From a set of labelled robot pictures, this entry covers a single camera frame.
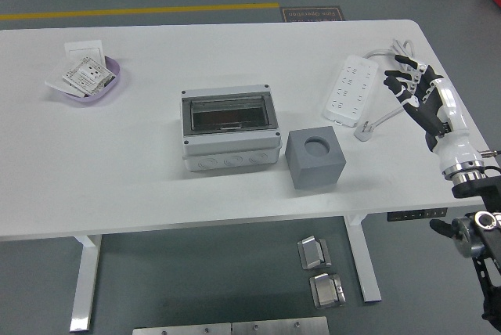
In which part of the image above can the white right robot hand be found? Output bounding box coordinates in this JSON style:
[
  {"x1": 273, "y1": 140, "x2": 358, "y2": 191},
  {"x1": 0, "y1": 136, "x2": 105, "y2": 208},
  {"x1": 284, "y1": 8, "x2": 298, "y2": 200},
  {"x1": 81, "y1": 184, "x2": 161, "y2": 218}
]
[{"x1": 383, "y1": 54, "x2": 485, "y2": 175}]

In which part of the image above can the grey electrical box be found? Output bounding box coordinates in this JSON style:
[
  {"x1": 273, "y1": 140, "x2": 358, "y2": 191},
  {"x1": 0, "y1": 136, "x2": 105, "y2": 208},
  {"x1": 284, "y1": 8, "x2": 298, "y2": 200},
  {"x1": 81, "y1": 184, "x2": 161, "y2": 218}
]
[{"x1": 180, "y1": 84, "x2": 283, "y2": 173}]

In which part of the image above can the grey cube with round hole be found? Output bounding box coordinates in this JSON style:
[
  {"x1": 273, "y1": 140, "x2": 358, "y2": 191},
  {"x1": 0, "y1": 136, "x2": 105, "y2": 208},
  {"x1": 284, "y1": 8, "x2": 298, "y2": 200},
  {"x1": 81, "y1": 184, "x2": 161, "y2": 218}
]
[{"x1": 284, "y1": 126, "x2": 348, "y2": 190}]

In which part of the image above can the silver metal floor box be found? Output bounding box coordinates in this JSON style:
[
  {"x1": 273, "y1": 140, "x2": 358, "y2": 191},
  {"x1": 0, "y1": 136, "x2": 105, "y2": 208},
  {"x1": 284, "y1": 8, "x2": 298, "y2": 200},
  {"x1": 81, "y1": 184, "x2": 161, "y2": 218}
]
[
  {"x1": 308, "y1": 272, "x2": 348, "y2": 309},
  {"x1": 296, "y1": 235, "x2": 333, "y2": 271}
]

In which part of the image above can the black table control panel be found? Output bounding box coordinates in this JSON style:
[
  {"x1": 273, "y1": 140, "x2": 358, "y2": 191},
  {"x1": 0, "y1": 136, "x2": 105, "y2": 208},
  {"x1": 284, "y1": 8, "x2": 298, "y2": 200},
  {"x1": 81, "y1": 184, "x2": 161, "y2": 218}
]
[{"x1": 387, "y1": 207, "x2": 448, "y2": 222}]

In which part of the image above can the white power strip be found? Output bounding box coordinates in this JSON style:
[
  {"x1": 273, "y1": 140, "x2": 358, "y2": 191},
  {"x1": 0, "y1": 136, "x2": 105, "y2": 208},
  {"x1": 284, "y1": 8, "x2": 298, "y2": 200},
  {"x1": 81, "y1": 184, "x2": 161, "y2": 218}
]
[{"x1": 321, "y1": 55, "x2": 380, "y2": 128}]

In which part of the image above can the white table leg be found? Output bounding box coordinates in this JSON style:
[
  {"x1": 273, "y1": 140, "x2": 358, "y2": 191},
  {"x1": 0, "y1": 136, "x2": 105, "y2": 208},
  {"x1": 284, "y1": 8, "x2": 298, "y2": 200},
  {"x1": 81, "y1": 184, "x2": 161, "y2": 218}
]
[
  {"x1": 69, "y1": 234, "x2": 103, "y2": 332},
  {"x1": 344, "y1": 213, "x2": 383, "y2": 304}
]

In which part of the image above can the brown floor sign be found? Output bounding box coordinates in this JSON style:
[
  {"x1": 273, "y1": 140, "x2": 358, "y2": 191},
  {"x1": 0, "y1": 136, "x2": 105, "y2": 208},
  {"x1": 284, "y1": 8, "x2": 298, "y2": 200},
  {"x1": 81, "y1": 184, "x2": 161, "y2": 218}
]
[{"x1": 279, "y1": 5, "x2": 347, "y2": 23}]

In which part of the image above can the white flat plate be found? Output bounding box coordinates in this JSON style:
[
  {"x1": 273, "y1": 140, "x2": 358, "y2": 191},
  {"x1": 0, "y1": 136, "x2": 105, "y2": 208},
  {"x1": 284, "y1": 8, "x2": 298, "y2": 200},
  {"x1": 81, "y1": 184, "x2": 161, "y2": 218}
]
[{"x1": 45, "y1": 76, "x2": 85, "y2": 97}]

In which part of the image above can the white power cord with plug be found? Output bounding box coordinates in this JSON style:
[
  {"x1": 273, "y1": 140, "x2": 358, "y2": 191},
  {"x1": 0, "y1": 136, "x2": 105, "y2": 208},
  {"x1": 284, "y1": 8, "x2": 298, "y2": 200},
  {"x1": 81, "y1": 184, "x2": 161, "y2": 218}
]
[{"x1": 354, "y1": 38, "x2": 416, "y2": 142}]

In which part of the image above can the grey metal base plate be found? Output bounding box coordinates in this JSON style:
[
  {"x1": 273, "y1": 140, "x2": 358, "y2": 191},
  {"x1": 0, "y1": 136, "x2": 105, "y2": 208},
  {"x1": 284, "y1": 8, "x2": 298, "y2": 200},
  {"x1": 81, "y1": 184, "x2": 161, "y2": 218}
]
[
  {"x1": 132, "y1": 322, "x2": 232, "y2": 335},
  {"x1": 231, "y1": 315, "x2": 330, "y2": 335}
]

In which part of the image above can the white wall socket panel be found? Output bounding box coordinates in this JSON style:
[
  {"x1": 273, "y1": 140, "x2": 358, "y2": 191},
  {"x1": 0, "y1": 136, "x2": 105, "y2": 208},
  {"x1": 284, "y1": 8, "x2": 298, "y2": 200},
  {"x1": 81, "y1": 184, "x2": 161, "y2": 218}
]
[{"x1": 60, "y1": 56, "x2": 118, "y2": 96}]

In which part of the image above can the white switch plate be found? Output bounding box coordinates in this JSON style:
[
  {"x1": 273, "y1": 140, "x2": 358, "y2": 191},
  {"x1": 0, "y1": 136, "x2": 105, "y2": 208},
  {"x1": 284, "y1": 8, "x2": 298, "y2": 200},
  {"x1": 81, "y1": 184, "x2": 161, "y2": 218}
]
[{"x1": 64, "y1": 40, "x2": 106, "y2": 68}]

